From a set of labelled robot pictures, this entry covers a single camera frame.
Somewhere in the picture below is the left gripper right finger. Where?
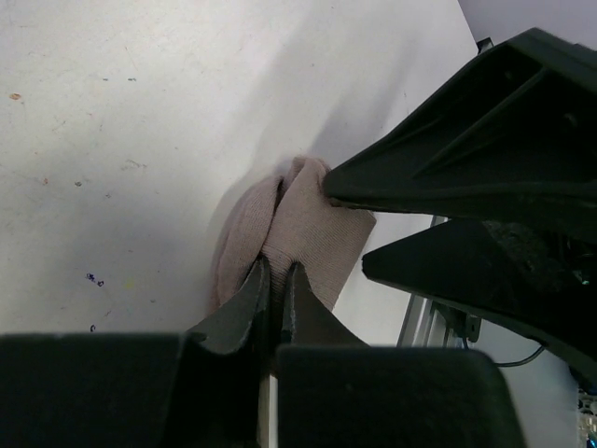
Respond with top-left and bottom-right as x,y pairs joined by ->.
276,263 -> 526,447

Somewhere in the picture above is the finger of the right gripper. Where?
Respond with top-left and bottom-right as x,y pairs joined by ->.
362,219 -> 596,383
324,28 -> 596,224

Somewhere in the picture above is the taupe sock with red stripes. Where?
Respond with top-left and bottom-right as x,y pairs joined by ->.
212,157 -> 376,311

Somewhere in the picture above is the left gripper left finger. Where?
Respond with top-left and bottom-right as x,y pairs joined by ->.
1,259 -> 271,447

